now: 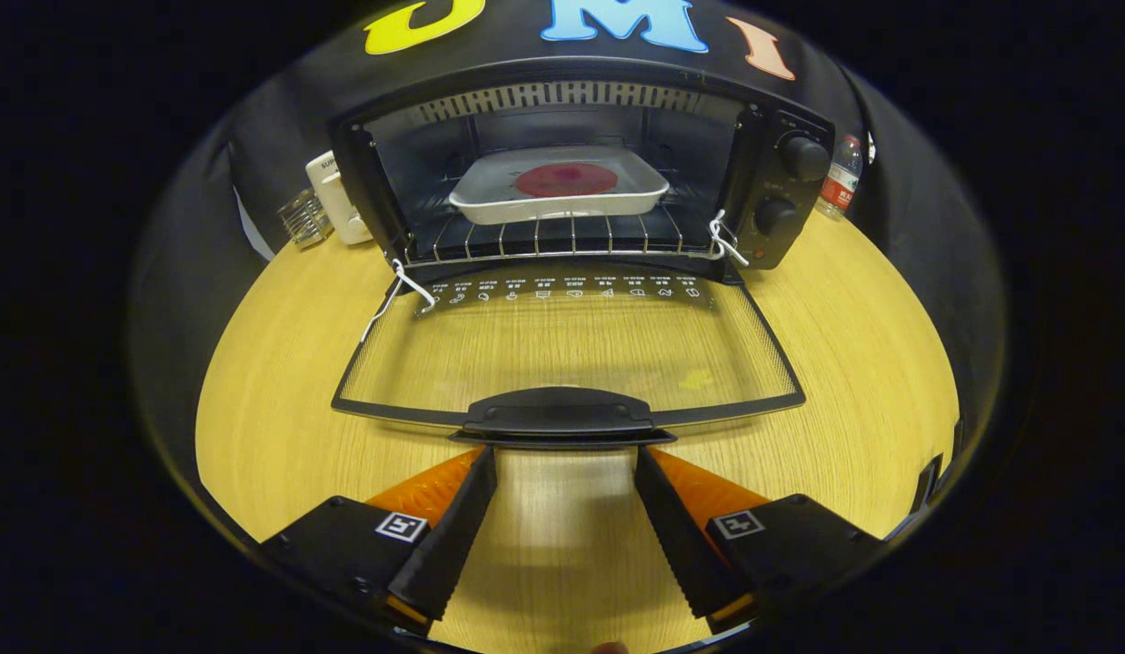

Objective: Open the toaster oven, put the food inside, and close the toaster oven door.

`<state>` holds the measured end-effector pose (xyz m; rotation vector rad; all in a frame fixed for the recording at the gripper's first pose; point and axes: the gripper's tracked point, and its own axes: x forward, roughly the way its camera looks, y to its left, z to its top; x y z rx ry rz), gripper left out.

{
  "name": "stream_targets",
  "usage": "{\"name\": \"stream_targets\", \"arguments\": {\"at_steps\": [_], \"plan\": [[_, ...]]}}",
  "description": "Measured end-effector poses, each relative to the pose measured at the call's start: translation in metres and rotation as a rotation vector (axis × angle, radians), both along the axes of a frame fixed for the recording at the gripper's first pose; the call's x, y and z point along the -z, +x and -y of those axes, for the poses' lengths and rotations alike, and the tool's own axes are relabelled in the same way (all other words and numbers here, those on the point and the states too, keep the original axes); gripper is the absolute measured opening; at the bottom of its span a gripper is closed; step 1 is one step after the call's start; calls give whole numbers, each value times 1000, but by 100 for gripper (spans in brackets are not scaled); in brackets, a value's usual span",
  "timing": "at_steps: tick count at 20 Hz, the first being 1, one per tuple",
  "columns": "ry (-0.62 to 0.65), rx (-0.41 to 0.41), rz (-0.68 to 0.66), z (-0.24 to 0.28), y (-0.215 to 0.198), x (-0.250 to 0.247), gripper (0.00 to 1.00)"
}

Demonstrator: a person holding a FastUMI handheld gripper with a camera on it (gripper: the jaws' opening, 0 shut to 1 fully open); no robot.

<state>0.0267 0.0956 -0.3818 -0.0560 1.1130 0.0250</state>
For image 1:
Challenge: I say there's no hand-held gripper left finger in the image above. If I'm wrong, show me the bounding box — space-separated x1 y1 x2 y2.
258 445 498 637

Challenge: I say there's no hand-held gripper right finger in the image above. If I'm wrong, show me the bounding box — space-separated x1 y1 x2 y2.
633 445 886 635

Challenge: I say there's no white square plate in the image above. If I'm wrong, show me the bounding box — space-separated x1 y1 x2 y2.
448 145 671 226

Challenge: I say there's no black toaster oven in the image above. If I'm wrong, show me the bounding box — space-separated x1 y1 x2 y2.
331 56 836 451

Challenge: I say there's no pink ham slice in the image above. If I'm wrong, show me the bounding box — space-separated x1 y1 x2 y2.
514 163 620 199

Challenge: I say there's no white slot toaster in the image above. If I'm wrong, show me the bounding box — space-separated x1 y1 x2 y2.
305 151 374 246

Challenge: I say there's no clear water bottle red label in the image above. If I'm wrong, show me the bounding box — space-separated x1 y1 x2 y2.
815 134 865 222

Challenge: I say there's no black backdrop cloth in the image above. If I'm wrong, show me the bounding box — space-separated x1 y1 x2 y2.
126 0 1009 455

